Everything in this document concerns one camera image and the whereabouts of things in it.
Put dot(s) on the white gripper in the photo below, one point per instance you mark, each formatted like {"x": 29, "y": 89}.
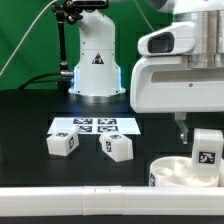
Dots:
{"x": 166, "y": 84}

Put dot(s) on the white round stool seat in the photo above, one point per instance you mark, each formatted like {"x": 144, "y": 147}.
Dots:
{"x": 176, "y": 171}

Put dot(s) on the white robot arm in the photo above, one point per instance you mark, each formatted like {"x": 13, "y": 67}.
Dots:
{"x": 208, "y": 18}

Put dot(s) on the white marker sheet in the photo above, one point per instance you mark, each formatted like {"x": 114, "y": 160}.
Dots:
{"x": 127, "y": 126}

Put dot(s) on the white right barrier rail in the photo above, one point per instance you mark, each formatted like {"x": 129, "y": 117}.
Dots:
{"x": 221, "y": 173}

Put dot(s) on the white barrier rail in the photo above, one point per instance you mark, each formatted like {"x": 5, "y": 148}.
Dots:
{"x": 110, "y": 200}
{"x": 221, "y": 173}

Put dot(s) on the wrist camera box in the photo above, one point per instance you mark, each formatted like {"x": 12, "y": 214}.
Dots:
{"x": 177, "y": 39}

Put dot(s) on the white front barrier rail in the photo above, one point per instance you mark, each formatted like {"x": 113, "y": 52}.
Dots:
{"x": 110, "y": 200}

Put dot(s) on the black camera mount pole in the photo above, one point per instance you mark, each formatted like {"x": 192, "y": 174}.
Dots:
{"x": 62, "y": 40}

